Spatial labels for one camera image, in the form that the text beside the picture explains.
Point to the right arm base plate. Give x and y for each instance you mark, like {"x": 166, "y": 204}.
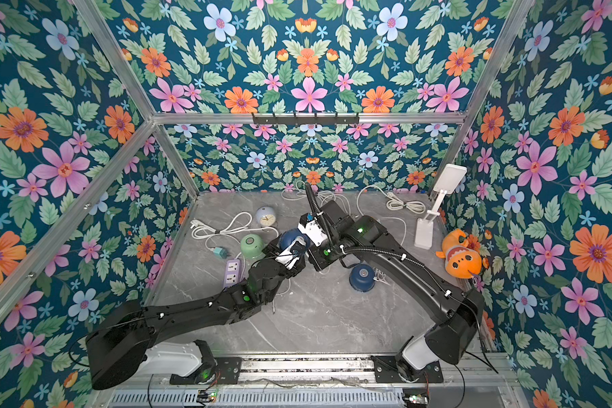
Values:
{"x": 388, "y": 370}

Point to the blue meat grinder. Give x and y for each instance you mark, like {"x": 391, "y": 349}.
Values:
{"x": 287, "y": 238}
{"x": 362, "y": 278}

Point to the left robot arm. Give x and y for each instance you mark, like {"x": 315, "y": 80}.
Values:
{"x": 118, "y": 347}

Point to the purple power strip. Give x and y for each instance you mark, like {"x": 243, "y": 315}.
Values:
{"x": 233, "y": 272}

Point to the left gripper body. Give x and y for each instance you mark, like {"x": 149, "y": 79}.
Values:
{"x": 274, "y": 257}

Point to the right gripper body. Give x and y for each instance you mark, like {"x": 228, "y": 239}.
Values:
{"x": 320, "y": 219}

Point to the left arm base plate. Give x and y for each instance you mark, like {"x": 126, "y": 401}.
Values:
{"x": 225, "y": 371}

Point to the orange clownfish plush toy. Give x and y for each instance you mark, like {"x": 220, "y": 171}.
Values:
{"x": 460, "y": 260}

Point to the green charger adapter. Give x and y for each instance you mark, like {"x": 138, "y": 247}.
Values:
{"x": 220, "y": 252}

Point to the white folding desk lamp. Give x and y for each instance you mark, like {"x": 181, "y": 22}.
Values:
{"x": 448, "y": 180}

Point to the green meat grinder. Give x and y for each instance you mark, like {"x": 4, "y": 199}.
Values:
{"x": 252, "y": 247}

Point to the pale blue table clock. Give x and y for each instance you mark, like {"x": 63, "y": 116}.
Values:
{"x": 266, "y": 216}

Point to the black hook rail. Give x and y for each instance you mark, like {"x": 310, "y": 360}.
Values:
{"x": 294, "y": 119}

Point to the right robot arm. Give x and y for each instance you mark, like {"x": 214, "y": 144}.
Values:
{"x": 456, "y": 314}

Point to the blue meat grinder front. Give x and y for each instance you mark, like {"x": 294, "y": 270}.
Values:
{"x": 362, "y": 278}

